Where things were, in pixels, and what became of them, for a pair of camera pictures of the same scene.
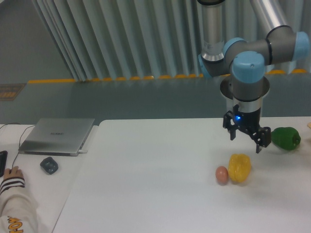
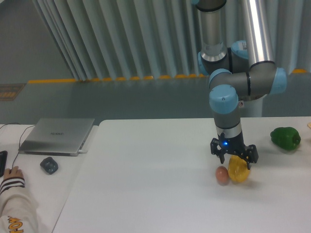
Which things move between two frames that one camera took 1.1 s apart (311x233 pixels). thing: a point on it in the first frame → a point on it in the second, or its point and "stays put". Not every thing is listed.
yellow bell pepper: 239,167 stays put
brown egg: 221,175 stays put
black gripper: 250,122 → 235,145
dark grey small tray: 49,165 stays put
